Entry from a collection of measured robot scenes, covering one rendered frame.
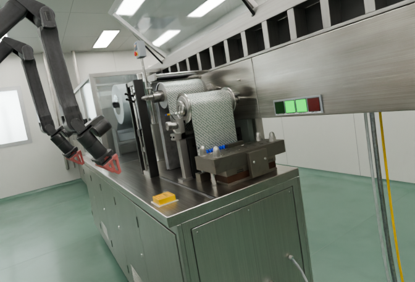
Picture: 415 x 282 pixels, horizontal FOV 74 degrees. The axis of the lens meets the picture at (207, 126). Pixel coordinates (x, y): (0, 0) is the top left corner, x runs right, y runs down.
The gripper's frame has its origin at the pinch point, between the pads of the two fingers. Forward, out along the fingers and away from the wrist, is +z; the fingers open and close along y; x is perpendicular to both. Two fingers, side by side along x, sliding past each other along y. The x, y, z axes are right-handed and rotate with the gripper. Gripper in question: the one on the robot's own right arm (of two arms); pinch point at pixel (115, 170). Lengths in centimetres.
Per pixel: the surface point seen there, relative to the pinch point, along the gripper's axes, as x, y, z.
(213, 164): -24.2, -25.5, 17.9
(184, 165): -25.7, 1.6, 22.8
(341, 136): -249, 57, 198
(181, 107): -40.5, -3.1, -1.2
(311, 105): -61, -52, 19
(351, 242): -93, -10, 173
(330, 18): -75, -63, -7
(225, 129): -50, -10, 21
